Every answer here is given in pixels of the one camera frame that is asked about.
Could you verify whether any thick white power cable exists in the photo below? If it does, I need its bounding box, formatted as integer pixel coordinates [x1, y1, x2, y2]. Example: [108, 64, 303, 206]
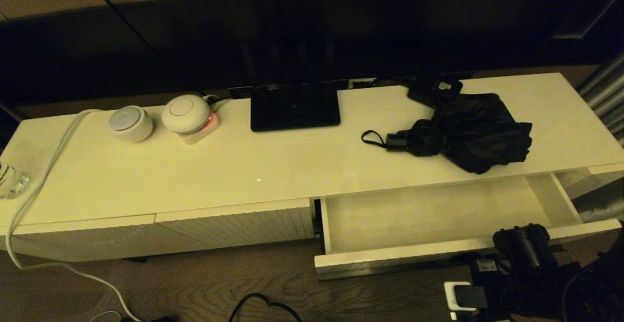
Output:
[6, 109, 143, 322]

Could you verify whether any white cloth bundle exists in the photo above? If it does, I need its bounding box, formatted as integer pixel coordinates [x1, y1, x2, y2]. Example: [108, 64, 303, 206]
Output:
[575, 195, 624, 222]

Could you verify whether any ribbed white cabinet front panel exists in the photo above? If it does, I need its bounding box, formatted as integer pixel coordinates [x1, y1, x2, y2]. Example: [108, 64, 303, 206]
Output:
[0, 215, 157, 263]

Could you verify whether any black umbrella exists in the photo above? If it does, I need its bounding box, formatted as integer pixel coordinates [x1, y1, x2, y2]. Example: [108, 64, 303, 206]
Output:
[361, 93, 533, 175]

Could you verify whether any dark wall frame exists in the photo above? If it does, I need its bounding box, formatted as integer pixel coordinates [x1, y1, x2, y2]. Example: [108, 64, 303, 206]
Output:
[536, 0, 624, 66]

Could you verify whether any white round dome device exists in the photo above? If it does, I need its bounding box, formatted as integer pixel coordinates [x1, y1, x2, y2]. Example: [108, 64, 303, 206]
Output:
[161, 95, 212, 135]

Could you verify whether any grey curtain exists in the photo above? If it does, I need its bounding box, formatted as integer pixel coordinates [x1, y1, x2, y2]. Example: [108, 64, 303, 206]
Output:
[575, 51, 624, 147]

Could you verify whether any white ribbed front drawer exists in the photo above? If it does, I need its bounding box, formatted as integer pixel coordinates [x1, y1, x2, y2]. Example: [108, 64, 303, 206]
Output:
[314, 173, 622, 281]

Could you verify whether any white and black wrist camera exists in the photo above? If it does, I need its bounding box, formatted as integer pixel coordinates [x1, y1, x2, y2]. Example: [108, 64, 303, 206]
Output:
[444, 282, 489, 320]

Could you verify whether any small black box with label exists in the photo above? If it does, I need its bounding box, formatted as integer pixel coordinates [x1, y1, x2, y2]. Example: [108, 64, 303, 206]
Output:
[407, 75, 463, 109]

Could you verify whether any white TV cabinet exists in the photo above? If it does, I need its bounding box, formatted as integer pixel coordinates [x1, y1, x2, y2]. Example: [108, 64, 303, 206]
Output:
[0, 72, 624, 263]

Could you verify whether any black television base plate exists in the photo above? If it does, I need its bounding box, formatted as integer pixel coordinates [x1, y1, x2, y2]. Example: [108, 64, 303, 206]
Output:
[250, 84, 341, 133]

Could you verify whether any clear glass object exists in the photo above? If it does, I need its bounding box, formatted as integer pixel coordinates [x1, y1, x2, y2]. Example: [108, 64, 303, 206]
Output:
[0, 161, 31, 200]

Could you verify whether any white speaker with grey top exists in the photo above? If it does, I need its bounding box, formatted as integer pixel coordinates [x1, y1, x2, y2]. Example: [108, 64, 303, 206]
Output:
[108, 106, 154, 143]

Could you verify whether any thin white plug cable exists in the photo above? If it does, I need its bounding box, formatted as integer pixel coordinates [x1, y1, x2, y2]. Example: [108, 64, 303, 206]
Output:
[204, 95, 234, 114]

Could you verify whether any black flat television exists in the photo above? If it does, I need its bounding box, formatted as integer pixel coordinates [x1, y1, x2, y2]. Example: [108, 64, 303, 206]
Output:
[0, 0, 593, 108]

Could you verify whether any white power strip red light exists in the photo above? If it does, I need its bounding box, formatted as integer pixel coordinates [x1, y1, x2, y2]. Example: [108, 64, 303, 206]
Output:
[178, 112, 221, 146]

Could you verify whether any small ribbed white end panel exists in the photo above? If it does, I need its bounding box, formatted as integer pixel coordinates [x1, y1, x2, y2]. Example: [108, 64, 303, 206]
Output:
[557, 163, 624, 200]

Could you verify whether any black cable loop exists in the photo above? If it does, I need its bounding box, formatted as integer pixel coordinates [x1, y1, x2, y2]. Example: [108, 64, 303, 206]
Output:
[229, 293, 303, 322]

